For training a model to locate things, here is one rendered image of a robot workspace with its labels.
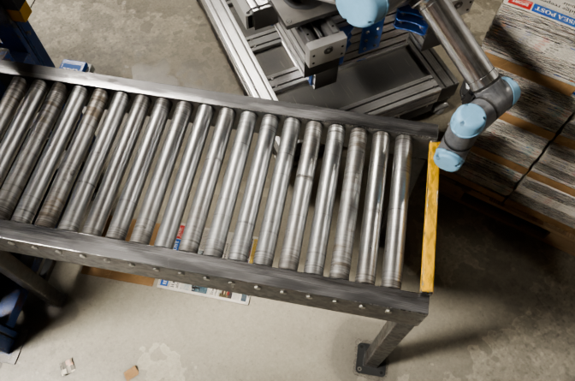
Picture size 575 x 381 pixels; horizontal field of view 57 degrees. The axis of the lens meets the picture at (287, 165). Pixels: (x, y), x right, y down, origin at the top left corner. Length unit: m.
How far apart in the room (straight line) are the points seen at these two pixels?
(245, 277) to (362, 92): 1.24
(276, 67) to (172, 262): 1.28
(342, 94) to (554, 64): 0.97
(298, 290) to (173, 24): 1.93
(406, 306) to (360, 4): 0.72
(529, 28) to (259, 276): 0.96
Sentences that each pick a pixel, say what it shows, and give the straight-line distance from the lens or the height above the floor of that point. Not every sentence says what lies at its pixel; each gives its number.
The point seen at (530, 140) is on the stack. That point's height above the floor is 0.56.
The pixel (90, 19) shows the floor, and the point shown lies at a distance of 3.09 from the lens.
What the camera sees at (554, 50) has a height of 0.97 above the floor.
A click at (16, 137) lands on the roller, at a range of 1.70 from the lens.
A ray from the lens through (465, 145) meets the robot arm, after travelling 1.39.
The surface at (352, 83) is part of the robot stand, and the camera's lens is 2.38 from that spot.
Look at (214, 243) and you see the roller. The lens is 1.38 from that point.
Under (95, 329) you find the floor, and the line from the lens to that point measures 2.25.
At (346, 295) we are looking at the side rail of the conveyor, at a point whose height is 0.80.
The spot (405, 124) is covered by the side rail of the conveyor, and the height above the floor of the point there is 0.80.
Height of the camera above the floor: 2.07
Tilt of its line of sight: 61 degrees down
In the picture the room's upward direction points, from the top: straight up
